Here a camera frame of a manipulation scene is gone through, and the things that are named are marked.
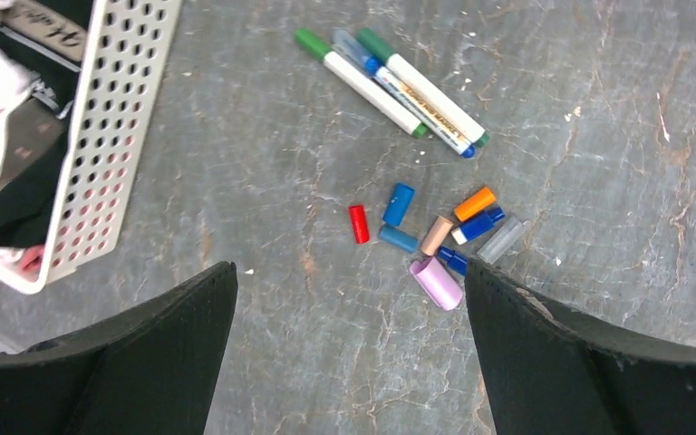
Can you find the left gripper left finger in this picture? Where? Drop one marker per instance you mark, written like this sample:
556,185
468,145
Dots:
152,369

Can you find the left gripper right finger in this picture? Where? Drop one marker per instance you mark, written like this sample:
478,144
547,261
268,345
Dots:
551,369

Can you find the pink highlighter cap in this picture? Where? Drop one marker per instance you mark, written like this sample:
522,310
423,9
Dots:
437,283

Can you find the dark blue pen cap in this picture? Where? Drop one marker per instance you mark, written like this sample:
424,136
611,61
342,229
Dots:
454,260

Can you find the clear translucent cap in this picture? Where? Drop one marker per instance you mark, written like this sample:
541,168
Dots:
499,243

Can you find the blue white pen cap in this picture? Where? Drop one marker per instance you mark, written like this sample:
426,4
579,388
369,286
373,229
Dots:
477,225

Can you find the peach pen cap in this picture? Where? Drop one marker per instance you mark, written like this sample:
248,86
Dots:
436,236

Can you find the orange pen cap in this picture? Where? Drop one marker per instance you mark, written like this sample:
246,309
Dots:
474,204

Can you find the light blue cap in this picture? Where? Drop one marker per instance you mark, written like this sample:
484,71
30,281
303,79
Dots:
398,238

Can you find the medium blue pen cap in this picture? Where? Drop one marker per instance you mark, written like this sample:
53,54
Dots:
398,204

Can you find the red pen cap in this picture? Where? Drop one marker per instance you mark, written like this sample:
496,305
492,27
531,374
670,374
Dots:
359,223

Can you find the green capped marker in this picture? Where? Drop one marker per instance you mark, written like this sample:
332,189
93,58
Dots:
360,83
430,93

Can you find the white plastic basket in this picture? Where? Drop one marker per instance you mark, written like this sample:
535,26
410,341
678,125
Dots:
125,57

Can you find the black box in basket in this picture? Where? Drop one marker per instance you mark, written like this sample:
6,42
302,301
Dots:
48,39

